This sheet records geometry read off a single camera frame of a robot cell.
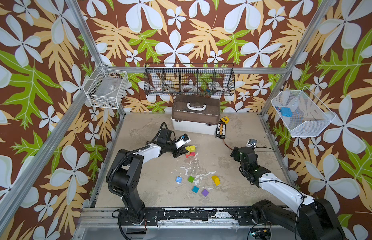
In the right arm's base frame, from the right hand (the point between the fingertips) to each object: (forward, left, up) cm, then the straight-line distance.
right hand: (239, 148), depth 87 cm
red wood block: (+1, +29, -8) cm, 30 cm away
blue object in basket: (+16, -27, +15) cm, 35 cm away
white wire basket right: (+8, -34, +18) cm, 40 cm away
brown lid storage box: (+20, +25, +9) cm, 34 cm away
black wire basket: (+43, +14, +19) cm, 49 cm away
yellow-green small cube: (+2, +28, -3) cm, 28 cm away
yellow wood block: (-15, +15, -9) cm, 23 cm away
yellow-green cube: (+2, +30, -3) cm, 30 cm away
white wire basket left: (+28, +78, +24) cm, 87 cm away
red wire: (+10, +3, -11) cm, 15 cm away
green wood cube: (-14, +29, -11) cm, 34 cm away
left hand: (+4, +32, -3) cm, 33 cm away
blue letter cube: (-14, +36, -10) cm, 40 cm away
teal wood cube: (-19, +27, -12) cm, 35 cm away
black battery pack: (+21, +6, -10) cm, 24 cm away
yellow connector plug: (+32, 0, -9) cm, 33 cm away
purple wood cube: (-21, +21, -11) cm, 32 cm away
